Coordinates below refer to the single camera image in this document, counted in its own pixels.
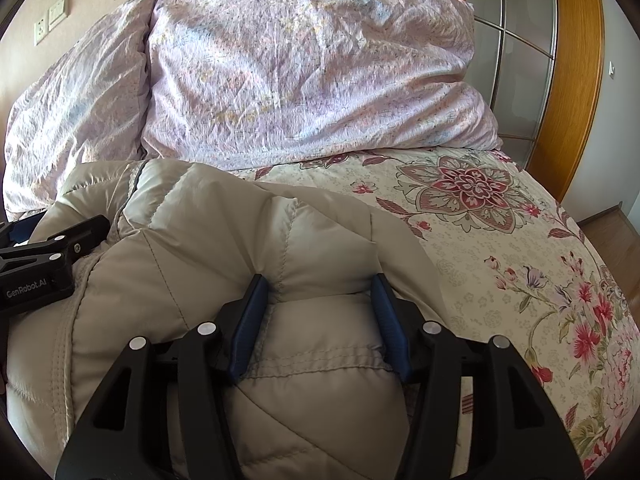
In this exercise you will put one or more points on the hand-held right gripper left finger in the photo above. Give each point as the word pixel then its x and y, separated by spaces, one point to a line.
pixel 247 330

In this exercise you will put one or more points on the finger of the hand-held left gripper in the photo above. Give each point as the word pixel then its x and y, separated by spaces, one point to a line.
pixel 17 232
pixel 75 240

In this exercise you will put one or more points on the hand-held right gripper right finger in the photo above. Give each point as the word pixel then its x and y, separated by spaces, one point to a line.
pixel 390 330

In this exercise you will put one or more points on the beige quilted down jacket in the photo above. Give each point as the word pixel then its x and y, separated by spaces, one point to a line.
pixel 310 240

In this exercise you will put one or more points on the floral bedspread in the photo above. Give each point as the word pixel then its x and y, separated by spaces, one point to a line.
pixel 475 260

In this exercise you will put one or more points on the lilac floral pillow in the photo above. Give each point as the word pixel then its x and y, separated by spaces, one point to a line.
pixel 310 60
pixel 75 110

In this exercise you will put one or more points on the wooden frosted glass sliding door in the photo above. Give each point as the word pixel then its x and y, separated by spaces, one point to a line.
pixel 575 85

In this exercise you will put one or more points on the white wall socket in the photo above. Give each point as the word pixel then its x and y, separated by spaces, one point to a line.
pixel 40 29

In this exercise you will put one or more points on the white wall switch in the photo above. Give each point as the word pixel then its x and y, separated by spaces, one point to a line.
pixel 58 9

